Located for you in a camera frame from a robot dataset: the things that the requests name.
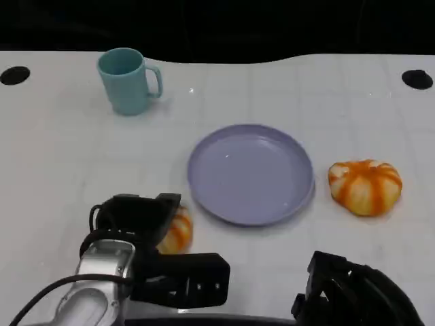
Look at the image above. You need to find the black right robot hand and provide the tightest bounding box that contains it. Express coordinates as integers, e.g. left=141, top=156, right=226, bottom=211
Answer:
left=290, top=250, right=426, bottom=326

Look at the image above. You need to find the orange white toy bread roll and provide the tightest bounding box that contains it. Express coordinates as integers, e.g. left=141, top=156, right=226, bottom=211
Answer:
left=328, top=158, right=404, bottom=217
left=155, top=204, right=194, bottom=255

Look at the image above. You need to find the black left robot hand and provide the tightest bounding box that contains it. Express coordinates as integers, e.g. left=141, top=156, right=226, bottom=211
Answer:
left=89, top=192, right=183, bottom=255

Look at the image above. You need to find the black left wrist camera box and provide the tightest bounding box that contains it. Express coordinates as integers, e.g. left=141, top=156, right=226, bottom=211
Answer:
left=130, top=252, right=231, bottom=310

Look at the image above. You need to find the short black wrist cable loop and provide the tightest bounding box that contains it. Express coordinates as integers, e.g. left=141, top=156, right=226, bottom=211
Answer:
left=79, top=203, right=115, bottom=259

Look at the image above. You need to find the pale green mug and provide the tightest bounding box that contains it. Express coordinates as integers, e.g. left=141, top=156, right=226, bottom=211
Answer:
left=97, top=48, right=164, bottom=117

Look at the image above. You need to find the long black arm cable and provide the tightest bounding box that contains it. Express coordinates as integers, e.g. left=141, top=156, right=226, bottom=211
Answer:
left=9, top=273, right=134, bottom=326

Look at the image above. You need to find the lilac plate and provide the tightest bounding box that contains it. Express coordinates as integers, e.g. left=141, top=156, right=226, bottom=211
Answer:
left=187, top=124, right=316, bottom=228

